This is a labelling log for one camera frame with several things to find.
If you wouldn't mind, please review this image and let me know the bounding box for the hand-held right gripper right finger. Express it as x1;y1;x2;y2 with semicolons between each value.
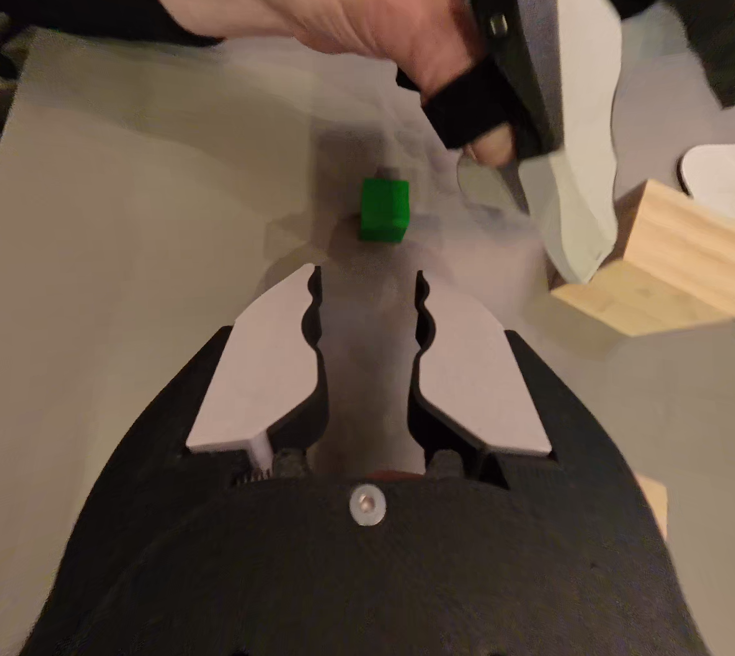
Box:
408;269;554;458

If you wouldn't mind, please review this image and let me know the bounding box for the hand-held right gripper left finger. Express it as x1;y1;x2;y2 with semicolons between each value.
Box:
184;263;330;472

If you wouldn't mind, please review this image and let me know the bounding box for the small green cube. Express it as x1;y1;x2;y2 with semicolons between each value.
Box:
358;177;412;244

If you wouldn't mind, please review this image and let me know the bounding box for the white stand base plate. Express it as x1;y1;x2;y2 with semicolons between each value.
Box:
679;143;735;216

